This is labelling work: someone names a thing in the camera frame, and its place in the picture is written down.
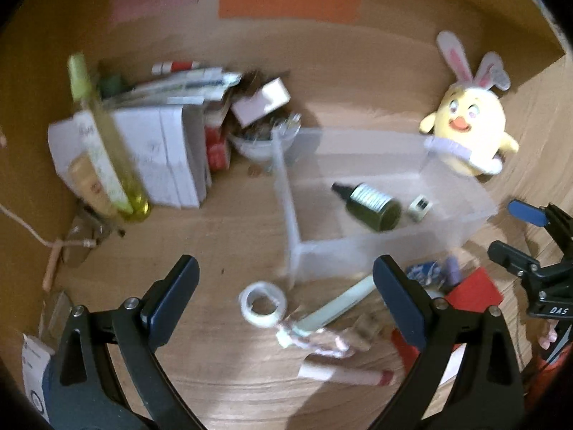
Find red foil pouch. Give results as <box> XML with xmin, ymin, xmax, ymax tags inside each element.
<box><xmin>390</xmin><ymin>267</ymin><xmax>504</xmax><ymax>374</ymax></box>

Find lilac small bottle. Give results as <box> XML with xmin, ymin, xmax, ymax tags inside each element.
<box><xmin>444</xmin><ymin>255</ymin><xmax>463</xmax><ymax>288</ymax></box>

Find white red-capped tube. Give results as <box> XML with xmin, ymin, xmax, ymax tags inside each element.
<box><xmin>297</xmin><ymin>362</ymin><xmax>395</xmax><ymax>386</ymax></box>

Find pale green tube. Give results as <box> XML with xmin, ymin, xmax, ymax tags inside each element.
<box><xmin>292</xmin><ymin>275</ymin><xmax>375</xmax><ymax>337</ymax></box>

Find cream mahjong tile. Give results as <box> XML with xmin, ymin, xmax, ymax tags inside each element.
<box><xmin>407</xmin><ymin>194</ymin><xmax>433</xmax><ymax>222</ymax></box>

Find white tape roll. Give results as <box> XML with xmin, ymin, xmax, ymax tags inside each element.
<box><xmin>238</xmin><ymin>282</ymin><xmax>288</xmax><ymax>329</ymax></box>

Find dark green spray bottle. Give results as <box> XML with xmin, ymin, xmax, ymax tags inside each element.
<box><xmin>331</xmin><ymin>182</ymin><xmax>402</xmax><ymax>232</ymax></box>

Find person's right hand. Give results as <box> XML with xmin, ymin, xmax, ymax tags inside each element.
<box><xmin>537</xmin><ymin>319</ymin><xmax>558</xmax><ymax>350</ymax></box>

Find yellow chick plush toy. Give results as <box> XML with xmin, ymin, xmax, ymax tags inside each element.
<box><xmin>419</xmin><ymin>30</ymin><xmax>520</xmax><ymax>177</ymax></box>

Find clear plastic storage box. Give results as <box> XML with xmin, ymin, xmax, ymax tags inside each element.
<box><xmin>271</xmin><ymin>128</ymin><xmax>497</xmax><ymax>285</ymax></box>

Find yellow cream tube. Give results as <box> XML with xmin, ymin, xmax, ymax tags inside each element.
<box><xmin>68</xmin><ymin>153</ymin><xmax>119</xmax><ymax>219</ymax></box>

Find white paper boxes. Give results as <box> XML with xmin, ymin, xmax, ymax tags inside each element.
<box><xmin>47</xmin><ymin>103</ymin><xmax>214</xmax><ymax>210</ymax></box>

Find yellow-green spray bottle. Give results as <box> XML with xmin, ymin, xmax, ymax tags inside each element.
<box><xmin>67</xmin><ymin>52</ymin><xmax>151</xmax><ymax>222</ymax></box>

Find red small box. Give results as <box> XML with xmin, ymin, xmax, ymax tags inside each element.
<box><xmin>205</xmin><ymin>126</ymin><xmax>231</xmax><ymax>172</ymax></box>

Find white bowl with clutter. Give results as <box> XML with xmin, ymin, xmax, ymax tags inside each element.
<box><xmin>227</xmin><ymin>113</ymin><xmax>302</xmax><ymax>164</ymax></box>

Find small pink white box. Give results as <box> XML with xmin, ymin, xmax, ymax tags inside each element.
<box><xmin>231</xmin><ymin>78</ymin><xmax>291</xmax><ymax>128</ymax></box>

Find red white marker pen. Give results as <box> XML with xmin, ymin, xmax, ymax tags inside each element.
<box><xmin>151</xmin><ymin>61</ymin><xmax>201</xmax><ymax>76</ymax></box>

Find orange sticky note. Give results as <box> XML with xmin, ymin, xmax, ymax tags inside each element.
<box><xmin>218</xmin><ymin>0</ymin><xmax>362</xmax><ymax>24</ymax></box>

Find white cord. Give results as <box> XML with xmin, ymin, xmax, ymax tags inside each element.
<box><xmin>0</xmin><ymin>203</ymin><xmax>97</xmax><ymax>252</ymax></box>

